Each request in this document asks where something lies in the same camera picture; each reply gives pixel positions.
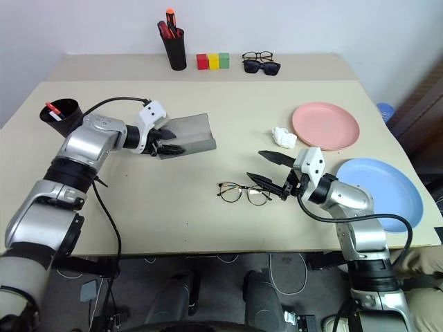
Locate red-handled screwdriver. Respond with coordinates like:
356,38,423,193
156,20,175,39

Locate dark wooden furniture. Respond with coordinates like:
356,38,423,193
386,57,443,184

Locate orange-tipped black screwdriver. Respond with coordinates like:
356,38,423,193
165,7,178,35

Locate tall black tool holder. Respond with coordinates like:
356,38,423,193
161,27,188,71

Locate black table frame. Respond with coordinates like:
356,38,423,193
51,251,349,277

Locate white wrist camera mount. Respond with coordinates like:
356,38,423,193
132,99,168,154
291,146,327,185

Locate grey glasses case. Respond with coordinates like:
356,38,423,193
152,113,219,161

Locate dark-framed clear glasses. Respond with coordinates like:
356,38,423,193
241,50,275,63

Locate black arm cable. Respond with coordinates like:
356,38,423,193
82,97,150,314
296,192,415,250

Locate pink plate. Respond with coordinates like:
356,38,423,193
291,102,361,152

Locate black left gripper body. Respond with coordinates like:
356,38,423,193
146,127,165,157

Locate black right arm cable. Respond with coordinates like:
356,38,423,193
296,192,415,250

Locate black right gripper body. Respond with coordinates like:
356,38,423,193
278,169,309,202

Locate crumpled white paper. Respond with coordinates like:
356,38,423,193
271,126,298,149

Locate blue plate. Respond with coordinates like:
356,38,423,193
334,157,425,234

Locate dark rounded shape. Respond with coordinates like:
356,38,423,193
243,270,290,332
144,272,202,325

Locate blue bottle cap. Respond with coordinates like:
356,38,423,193
374,102,396,125

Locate black cup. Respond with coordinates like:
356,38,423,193
39,98,84,138

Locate white floor cable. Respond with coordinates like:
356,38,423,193
268,253,309,295

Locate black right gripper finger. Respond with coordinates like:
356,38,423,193
246,172,289,199
257,149,298,170

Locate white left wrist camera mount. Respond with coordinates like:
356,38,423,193
132,99,168,154

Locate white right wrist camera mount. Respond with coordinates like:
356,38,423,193
291,146,327,185

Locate black sunglasses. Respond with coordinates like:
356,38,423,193
242,59,282,77

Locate red marker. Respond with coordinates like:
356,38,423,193
45,102,65,121

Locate thin-framed clear glasses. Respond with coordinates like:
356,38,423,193
217,181,273,208

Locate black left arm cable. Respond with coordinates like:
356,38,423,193
82,97,150,314

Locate small grey box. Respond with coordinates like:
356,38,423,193
80,280,99,302

